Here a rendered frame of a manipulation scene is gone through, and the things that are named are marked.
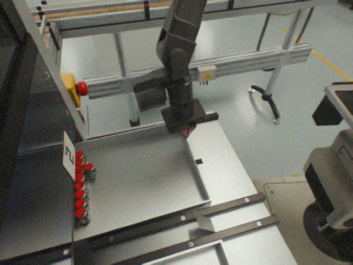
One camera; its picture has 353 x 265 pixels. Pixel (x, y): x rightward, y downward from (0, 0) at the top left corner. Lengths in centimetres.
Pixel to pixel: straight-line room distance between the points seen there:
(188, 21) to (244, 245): 46
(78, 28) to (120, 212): 98
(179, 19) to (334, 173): 63
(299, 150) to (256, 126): 37
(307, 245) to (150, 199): 89
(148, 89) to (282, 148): 156
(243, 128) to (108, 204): 154
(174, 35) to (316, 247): 112
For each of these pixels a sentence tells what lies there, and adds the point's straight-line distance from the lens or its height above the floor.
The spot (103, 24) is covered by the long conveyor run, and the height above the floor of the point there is 89.
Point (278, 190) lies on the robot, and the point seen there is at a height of 28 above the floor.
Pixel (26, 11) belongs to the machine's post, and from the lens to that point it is 53.
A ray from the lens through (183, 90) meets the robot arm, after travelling 48.
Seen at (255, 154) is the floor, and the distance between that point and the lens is 181.
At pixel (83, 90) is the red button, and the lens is 69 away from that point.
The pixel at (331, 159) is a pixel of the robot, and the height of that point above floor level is 80.
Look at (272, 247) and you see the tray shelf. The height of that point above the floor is 88.
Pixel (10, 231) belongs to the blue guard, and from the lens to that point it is 30.
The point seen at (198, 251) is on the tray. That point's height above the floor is 89.
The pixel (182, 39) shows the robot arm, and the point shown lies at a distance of 45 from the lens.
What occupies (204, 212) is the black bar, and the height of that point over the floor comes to 90.
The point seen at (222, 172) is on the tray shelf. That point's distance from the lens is 62.
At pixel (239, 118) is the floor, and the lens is 204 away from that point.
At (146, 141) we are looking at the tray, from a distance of 67.
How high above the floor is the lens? 140
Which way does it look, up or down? 50 degrees down
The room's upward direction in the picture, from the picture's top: straight up
